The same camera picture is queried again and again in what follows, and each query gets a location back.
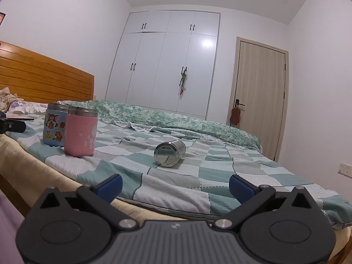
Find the green floral quilt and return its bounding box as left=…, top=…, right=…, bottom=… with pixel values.
left=59, top=99, right=263, bottom=152

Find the white wardrobe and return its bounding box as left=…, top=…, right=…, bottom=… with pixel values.
left=105, top=10, right=222, bottom=121

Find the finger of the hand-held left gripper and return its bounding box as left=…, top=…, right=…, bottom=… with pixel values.
left=0, top=119, right=27, bottom=135

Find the light wooden door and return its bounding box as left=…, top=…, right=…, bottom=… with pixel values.
left=227, top=36, right=289, bottom=163

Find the checked bedsheet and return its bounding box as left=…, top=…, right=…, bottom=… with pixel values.
left=5, top=115, right=352, bottom=230

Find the crumpled beige cloth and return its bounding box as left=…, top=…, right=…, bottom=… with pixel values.
left=0, top=86, right=20, bottom=111

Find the purple floral pillow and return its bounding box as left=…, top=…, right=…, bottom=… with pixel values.
left=5, top=101, right=49, bottom=116

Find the wooden headboard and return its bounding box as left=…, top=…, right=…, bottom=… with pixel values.
left=0, top=41, right=95, bottom=105

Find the blue cartoon cup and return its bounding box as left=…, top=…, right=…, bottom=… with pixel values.
left=42, top=103, right=69, bottom=147

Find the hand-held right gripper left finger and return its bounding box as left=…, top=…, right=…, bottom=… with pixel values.
left=32, top=174, right=139, bottom=230

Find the stainless steel cup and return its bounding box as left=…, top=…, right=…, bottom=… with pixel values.
left=154, top=140, right=187, bottom=168

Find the hanging keychain bundle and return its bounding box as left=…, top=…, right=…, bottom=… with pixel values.
left=178, top=70, right=189, bottom=99

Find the wooden bed frame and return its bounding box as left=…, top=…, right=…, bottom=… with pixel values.
left=0, top=168, right=31, bottom=216

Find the white wall socket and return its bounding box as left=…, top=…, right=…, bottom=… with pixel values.
left=338, top=162, right=352, bottom=177

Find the purple cloth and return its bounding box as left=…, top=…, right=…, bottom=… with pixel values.
left=0, top=191, right=26, bottom=264

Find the brown hanging bag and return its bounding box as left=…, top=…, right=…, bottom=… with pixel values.
left=230, top=106, right=242, bottom=127

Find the beige blanket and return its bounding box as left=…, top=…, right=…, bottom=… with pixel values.
left=0, top=134, right=350, bottom=256

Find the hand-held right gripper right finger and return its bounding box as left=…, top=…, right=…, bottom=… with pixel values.
left=214, top=174, right=320, bottom=229

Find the pink cup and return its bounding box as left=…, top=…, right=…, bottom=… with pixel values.
left=64, top=106, right=99, bottom=157

